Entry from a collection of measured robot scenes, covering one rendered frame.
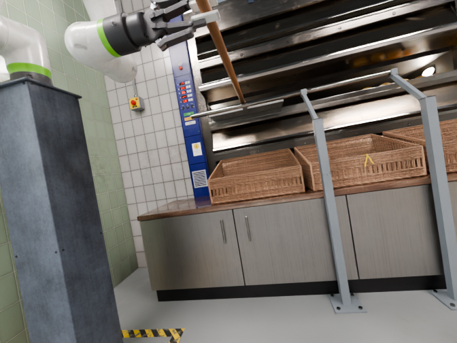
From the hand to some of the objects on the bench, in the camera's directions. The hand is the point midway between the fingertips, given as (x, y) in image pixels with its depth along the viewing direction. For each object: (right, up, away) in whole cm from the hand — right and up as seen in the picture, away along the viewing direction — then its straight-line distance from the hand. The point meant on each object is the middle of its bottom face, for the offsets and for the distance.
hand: (205, 10), depth 53 cm
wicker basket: (+142, -37, +68) cm, 162 cm away
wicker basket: (+26, -56, +91) cm, 110 cm away
